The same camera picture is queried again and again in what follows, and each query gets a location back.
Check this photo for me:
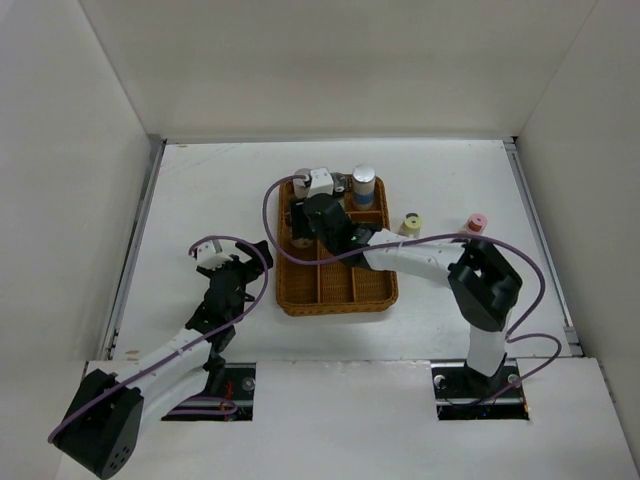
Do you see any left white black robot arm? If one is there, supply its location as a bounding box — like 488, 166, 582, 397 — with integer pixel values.
48, 236, 273, 479

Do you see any glass top grinder bottle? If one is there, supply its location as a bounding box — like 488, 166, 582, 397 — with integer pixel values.
331, 172, 349, 198

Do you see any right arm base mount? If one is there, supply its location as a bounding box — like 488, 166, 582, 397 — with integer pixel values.
431, 360, 529, 421

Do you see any black knob grinder bottle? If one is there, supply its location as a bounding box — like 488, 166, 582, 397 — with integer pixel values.
291, 238, 313, 249

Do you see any blue label jar silver lid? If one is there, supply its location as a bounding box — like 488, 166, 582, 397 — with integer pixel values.
292, 168, 312, 200

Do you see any yellow lid condiment bottle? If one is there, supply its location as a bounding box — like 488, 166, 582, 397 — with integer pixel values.
398, 212, 423, 239

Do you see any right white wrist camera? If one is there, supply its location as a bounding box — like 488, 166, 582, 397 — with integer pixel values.
305, 167, 334, 199

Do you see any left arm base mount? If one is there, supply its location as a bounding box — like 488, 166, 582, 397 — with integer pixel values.
162, 363, 257, 422

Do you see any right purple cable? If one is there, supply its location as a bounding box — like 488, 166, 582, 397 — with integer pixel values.
262, 175, 564, 409

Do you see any pink lid condiment bottle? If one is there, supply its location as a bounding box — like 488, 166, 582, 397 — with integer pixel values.
462, 213, 488, 235

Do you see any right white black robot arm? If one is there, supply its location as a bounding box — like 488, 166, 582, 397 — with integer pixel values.
293, 171, 522, 396

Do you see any woven brown divided basket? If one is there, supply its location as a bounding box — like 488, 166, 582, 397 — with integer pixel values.
273, 181, 399, 316

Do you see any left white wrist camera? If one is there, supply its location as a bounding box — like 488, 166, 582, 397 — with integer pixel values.
189, 240, 232, 270

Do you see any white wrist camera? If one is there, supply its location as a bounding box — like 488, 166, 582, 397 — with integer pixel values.
189, 240, 232, 270
305, 167, 334, 199

